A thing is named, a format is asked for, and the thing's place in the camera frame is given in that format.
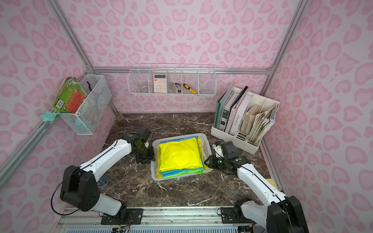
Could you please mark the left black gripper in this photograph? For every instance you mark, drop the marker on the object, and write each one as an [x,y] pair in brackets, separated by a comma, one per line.
[144,154]

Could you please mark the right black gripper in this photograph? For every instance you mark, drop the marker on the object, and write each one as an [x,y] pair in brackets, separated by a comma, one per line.
[214,162]

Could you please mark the blue raincoat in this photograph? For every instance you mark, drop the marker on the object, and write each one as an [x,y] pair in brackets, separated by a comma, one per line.
[180,172]

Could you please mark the green raincoat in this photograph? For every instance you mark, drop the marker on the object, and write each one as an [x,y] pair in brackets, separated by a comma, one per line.
[182,174]

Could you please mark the lime yellow raincoat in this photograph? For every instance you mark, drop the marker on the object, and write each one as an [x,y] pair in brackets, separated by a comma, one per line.
[180,154]

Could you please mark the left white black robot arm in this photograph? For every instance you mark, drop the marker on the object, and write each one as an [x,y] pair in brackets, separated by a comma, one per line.
[79,187]

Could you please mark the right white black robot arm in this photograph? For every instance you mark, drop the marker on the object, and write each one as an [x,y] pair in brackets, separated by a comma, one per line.
[277,212]

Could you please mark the stack of beige papers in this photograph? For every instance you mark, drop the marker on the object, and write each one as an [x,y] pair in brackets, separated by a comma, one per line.
[255,124]

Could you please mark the yellow sticky note pad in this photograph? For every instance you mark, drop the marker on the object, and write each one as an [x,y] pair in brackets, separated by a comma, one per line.
[272,182]

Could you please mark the blue lidded jar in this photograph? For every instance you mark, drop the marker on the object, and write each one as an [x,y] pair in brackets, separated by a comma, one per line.
[102,182]

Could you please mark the white desktop file organizer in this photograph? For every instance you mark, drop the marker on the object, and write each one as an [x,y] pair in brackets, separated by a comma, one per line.
[235,107]

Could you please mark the green file folder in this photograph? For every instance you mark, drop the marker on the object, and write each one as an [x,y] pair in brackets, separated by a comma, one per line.
[220,106]

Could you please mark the grey stapler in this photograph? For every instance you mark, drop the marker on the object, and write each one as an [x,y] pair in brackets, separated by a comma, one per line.
[175,87]

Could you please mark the pink white calculator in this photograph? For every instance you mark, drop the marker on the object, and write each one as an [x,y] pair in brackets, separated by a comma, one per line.
[159,83]

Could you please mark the yellow black utility knife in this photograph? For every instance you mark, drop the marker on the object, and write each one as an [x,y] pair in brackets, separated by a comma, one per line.
[189,88]

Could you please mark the green red booklet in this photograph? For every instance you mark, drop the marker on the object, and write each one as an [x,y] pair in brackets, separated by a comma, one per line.
[70,96]

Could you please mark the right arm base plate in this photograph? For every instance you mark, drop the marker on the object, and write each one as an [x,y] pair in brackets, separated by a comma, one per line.
[232,215]

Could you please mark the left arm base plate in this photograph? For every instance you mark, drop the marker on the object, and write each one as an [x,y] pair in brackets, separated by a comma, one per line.
[125,216]

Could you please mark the white mesh wall basket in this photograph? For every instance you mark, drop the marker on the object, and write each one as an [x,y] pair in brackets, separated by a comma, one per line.
[85,119]

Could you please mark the white wire wall shelf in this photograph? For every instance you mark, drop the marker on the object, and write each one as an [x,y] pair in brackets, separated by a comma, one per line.
[201,78]

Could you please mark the mint green wall hook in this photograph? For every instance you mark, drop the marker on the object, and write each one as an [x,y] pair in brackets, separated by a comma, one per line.
[49,116]

